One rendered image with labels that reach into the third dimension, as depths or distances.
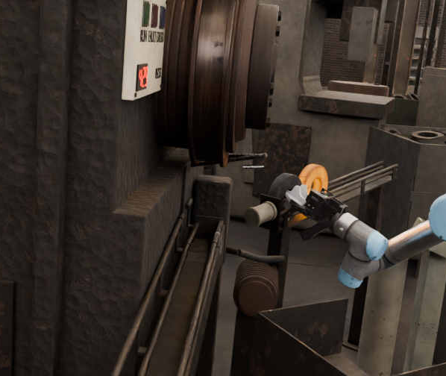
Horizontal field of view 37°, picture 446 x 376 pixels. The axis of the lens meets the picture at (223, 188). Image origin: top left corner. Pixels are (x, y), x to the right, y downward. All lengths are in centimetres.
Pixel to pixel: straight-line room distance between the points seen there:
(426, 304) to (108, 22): 163
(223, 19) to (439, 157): 244
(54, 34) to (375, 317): 158
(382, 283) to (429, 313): 21
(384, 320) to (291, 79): 222
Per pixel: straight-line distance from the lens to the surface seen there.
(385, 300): 231
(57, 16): 109
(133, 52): 110
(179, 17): 138
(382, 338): 236
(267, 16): 146
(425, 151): 360
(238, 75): 137
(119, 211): 114
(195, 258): 158
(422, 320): 241
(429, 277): 236
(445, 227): 174
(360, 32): 394
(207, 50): 133
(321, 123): 419
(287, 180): 205
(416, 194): 362
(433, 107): 602
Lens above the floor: 117
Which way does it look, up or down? 12 degrees down
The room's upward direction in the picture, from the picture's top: 5 degrees clockwise
